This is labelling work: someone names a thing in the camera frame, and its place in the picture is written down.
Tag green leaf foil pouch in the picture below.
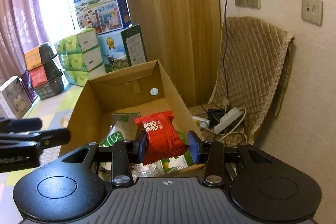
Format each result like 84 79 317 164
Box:
99 113 141 147

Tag red snack packet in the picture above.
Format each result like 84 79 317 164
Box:
134 111 188 165

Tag clear bag with white pad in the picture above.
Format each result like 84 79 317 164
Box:
132 161 164 180

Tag green white medicine box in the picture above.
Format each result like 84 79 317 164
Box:
158 150 194 174

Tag beige plastic spoon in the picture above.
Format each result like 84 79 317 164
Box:
60 116 69 128

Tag white appliance box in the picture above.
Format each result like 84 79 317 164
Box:
0 76 32 119

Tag checked table cloth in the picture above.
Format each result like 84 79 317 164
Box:
0 83 85 224

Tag white power strip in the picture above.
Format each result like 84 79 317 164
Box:
214 107 241 134

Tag purple box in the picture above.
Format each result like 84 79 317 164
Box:
21 71 38 103

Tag black stacked food containers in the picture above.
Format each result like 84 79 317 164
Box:
24 42 64 100

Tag brown cardboard box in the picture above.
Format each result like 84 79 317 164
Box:
59 59 207 180

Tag green tissue pack stack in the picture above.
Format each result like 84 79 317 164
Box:
54 28 106 87

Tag purple curtain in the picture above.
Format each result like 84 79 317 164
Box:
1 0 48 84

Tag quilted beige chair cover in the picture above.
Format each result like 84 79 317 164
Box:
189 16 294 146

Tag green blue milk box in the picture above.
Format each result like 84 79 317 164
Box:
97 25 147 73

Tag blue milk carton box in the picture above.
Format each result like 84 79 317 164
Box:
73 0 131 34

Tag brown wooden cabinet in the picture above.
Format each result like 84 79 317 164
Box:
127 0 221 106

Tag black charging cable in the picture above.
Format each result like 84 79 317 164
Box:
221 0 244 109

